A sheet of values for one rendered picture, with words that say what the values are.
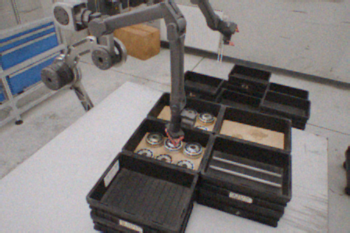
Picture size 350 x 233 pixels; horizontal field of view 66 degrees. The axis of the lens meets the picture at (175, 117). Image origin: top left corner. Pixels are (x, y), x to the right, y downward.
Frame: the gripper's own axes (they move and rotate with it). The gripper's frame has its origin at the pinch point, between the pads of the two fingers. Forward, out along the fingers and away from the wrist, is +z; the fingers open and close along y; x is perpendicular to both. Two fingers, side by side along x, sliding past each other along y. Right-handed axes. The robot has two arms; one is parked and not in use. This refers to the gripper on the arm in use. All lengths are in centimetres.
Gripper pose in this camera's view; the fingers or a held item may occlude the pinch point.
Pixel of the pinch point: (173, 141)
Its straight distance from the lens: 146.5
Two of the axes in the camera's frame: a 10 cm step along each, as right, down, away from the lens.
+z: -1.0, 7.8, 6.2
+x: -9.0, 2.0, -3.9
